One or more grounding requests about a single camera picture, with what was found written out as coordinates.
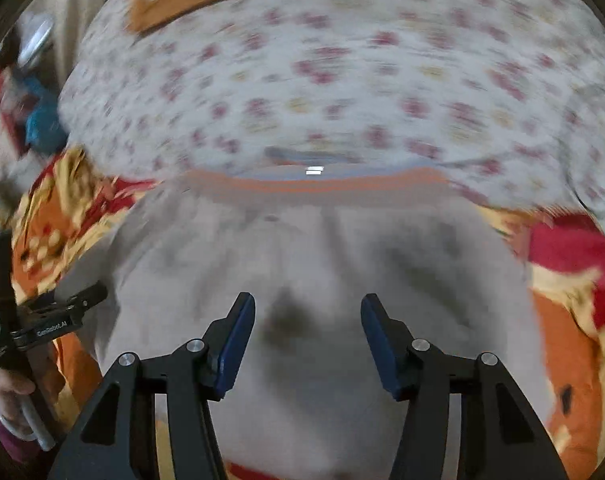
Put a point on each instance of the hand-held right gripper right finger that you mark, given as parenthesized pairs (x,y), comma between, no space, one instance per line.
(380,345)

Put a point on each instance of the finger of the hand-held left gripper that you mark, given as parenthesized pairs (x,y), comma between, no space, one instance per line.
(72,300)
(5,280)

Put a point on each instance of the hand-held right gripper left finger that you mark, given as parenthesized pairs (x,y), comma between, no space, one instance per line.
(237,342)

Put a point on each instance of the beige sweatshirt with striped hem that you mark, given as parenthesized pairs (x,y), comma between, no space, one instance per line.
(322,250)

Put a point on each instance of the person's left forearm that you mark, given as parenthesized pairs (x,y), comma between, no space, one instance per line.
(12,435)

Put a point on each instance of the person's left hand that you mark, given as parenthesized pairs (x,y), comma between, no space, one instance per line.
(12,385)

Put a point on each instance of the orange yellow red printed blanket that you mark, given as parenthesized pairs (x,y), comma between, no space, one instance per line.
(67,210)

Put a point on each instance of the blue plastic bag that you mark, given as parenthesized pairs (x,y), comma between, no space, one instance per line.
(40,115)

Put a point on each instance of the floral bed sheet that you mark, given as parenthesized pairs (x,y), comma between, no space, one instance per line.
(362,75)

